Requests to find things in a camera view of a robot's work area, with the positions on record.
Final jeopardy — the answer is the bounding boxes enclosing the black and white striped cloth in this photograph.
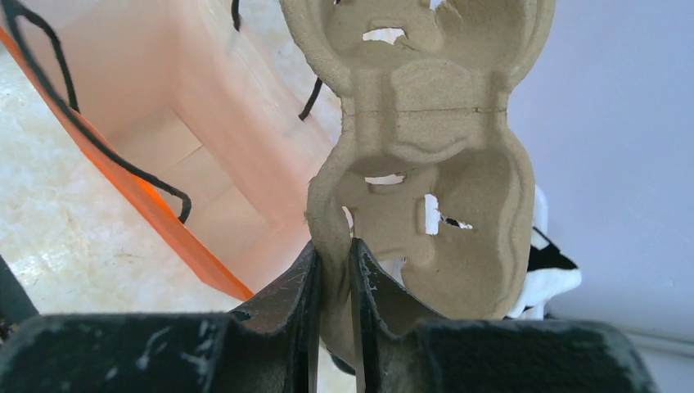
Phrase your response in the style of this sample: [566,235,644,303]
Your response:
[505,187,582,320]

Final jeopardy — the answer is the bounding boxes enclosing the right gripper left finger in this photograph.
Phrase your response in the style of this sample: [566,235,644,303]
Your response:
[1,243,321,392]

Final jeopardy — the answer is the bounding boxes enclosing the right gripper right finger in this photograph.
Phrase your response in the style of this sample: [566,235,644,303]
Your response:
[349,239,657,392]

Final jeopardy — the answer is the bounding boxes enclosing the orange paper bag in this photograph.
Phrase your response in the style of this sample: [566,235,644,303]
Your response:
[1,1,331,300]

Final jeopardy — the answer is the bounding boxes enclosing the single brown cup carrier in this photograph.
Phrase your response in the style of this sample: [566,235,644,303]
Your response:
[281,1,556,366]

